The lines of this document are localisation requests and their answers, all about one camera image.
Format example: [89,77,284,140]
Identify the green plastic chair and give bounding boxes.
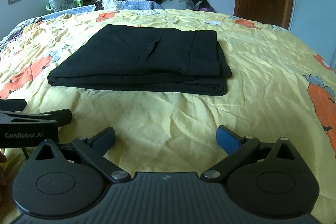
[46,0,85,13]

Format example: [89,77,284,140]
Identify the blue patterned quilt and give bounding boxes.
[0,0,164,52]

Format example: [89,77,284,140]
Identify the person's left hand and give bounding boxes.
[0,153,8,201]

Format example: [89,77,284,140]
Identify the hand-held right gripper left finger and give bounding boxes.
[34,127,132,184]

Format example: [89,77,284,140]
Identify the black pants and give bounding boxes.
[47,24,233,97]

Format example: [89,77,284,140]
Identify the yellow printed blanket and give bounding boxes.
[0,8,336,224]

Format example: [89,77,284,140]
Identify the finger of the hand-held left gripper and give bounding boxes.
[0,99,27,111]
[0,109,72,127]

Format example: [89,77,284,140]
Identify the black and white cloth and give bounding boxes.
[94,0,122,11]

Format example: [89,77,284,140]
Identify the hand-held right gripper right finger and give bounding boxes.
[201,125,303,184]

